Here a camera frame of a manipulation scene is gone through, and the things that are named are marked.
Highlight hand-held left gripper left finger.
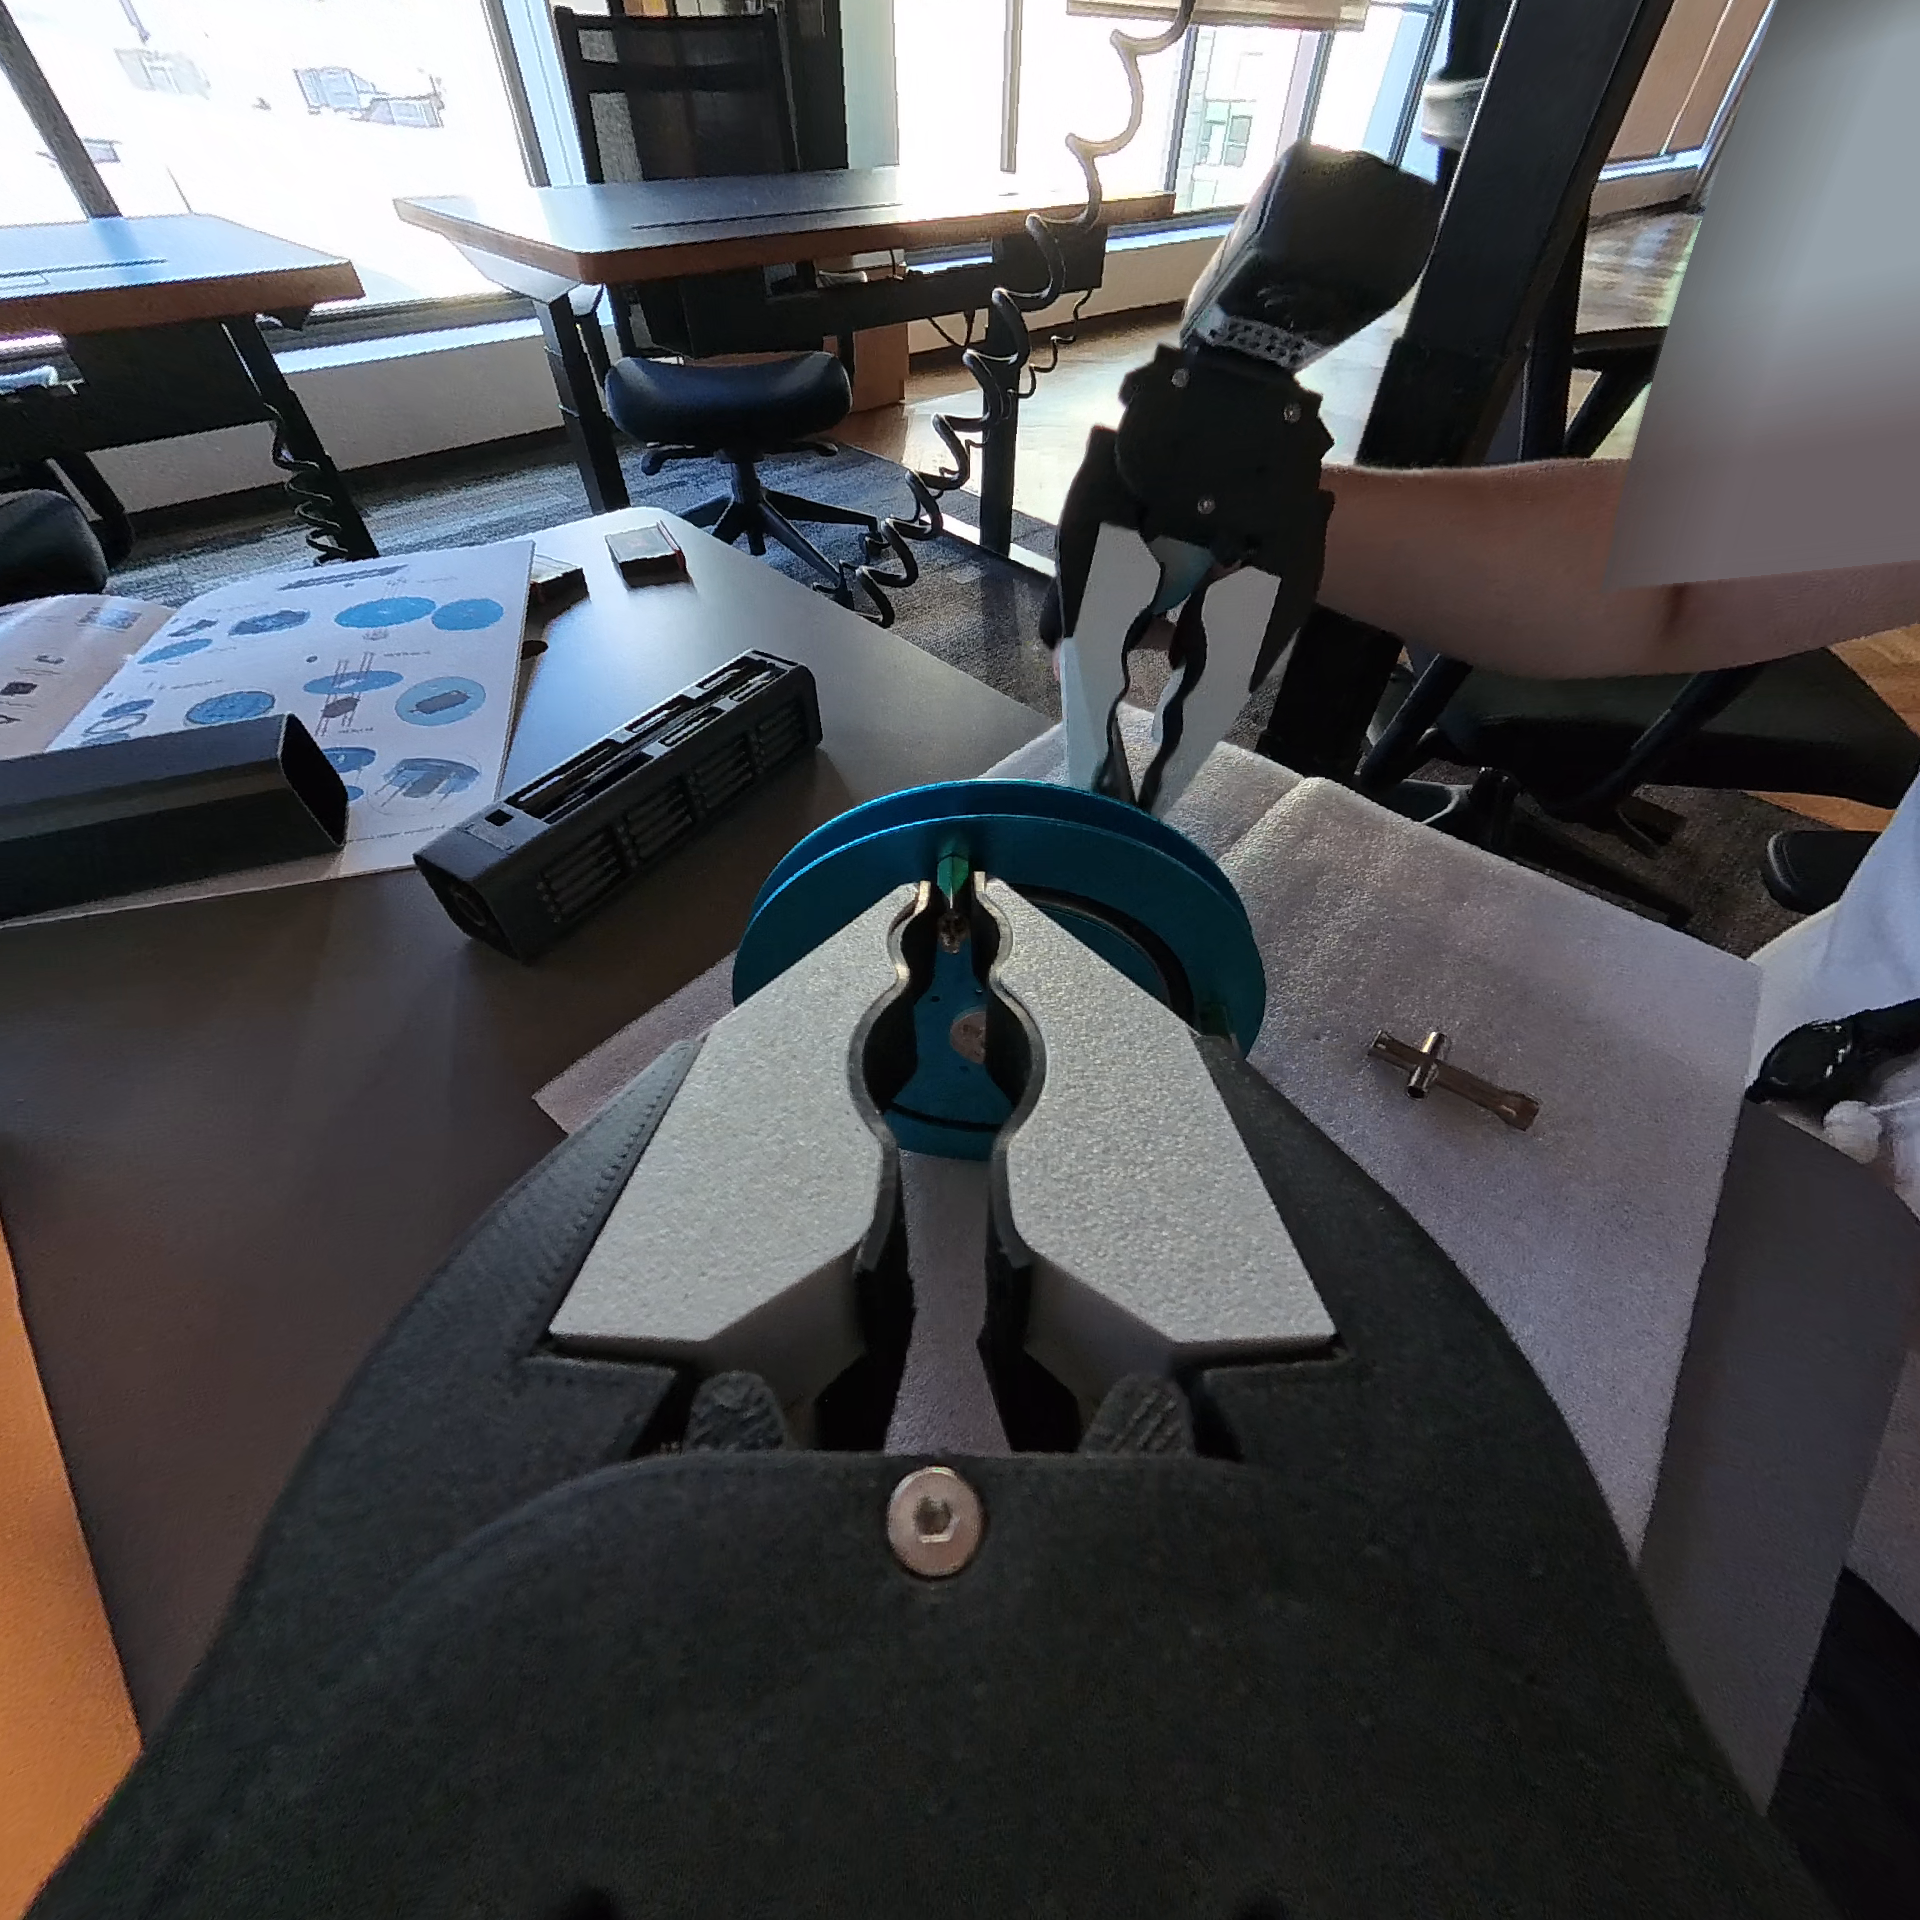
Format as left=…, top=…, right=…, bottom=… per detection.
left=549, top=881, right=917, bottom=1448

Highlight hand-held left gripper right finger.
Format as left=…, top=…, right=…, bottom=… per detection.
left=972, top=881, right=1339, bottom=1448

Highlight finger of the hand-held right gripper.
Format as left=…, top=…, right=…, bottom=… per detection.
left=1054, top=518, right=1168, bottom=797
left=1142, top=567, right=1291, bottom=823

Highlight blue metal wheel assembly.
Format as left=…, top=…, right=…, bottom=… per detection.
left=732, top=778, right=1268, bottom=1164

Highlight person's right forearm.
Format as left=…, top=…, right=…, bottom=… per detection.
left=1316, top=454, right=1920, bottom=682

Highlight black desk leg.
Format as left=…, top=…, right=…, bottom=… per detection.
left=1260, top=0, right=1672, bottom=781

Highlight dark grey desk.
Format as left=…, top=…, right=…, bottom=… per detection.
left=0, top=508, right=1863, bottom=1800

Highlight metal cross wrench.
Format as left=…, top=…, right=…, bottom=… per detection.
left=1367, top=1025, right=1545, bottom=1133

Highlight white foam sheet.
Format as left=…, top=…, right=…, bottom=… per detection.
left=532, top=736, right=1764, bottom=1561

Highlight black office chair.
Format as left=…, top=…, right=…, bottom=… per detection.
left=1357, top=660, right=1920, bottom=916
left=0, top=487, right=110, bottom=608

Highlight black screwdriver bit holder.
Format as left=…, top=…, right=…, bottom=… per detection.
left=412, top=648, right=824, bottom=965

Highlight black saddle stool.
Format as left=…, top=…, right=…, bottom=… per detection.
left=604, top=352, right=903, bottom=578

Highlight instruction sheet with blue circles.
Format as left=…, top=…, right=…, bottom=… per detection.
left=45, top=538, right=537, bottom=880

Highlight black high-back chair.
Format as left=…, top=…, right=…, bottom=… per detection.
left=550, top=0, right=847, bottom=183

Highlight person's white shirt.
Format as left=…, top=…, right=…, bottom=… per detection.
left=1747, top=808, right=1920, bottom=1201

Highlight black rectangular sleeve case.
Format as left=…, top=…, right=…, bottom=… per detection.
left=0, top=711, right=349, bottom=921

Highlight orange cardboard box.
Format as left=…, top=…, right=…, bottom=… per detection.
left=0, top=1223, right=143, bottom=1920

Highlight white instruction booklet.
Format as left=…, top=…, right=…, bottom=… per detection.
left=0, top=592, right=174, bottom=758

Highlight person's dark pants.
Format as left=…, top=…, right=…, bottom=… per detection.
left=1769, top=1567, right=1920, bottom=1920

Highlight coiled cable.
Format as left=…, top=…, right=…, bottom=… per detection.
left=269, top=421, right=355, bottom=565
left=847, top=0, right=1201, bottom=623

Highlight black lanyard with clip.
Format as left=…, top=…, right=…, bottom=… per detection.
left=1747, top=1001, right=1920, bottom=1116

